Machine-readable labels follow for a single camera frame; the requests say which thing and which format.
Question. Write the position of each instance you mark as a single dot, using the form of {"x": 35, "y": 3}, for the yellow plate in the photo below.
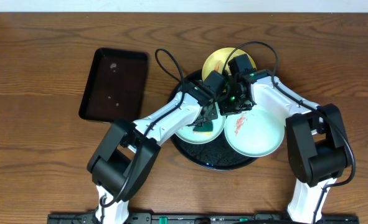
{"x": 216, "y": 60}

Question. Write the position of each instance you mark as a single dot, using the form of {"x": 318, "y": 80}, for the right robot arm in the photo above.
{"x": 318, "y": 149}

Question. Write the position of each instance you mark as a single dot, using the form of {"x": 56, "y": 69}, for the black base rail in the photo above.
{"x": 147, "y": 218}

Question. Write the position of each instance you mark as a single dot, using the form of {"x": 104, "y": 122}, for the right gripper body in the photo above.
{"x": 231, "y": 103}

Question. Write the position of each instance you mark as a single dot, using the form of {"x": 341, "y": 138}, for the black rectangular tray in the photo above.
{"x": 115, "y": 85}

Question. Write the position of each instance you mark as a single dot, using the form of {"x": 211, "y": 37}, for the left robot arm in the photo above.
{"x": 123, "y": 160}

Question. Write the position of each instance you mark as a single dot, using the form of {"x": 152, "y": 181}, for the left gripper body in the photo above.
{"x": 207, "y": 115}

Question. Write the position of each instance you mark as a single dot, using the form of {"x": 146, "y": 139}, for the round black tray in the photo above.
{"x": 216, "y": 155}

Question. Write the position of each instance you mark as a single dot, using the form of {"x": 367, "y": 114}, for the light blue plate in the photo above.
{"x": 187, "y": 135}
{"x": 254, "y": 133}

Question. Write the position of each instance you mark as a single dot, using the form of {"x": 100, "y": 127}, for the green yellow sponge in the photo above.
{"x": 205, "y": 128}

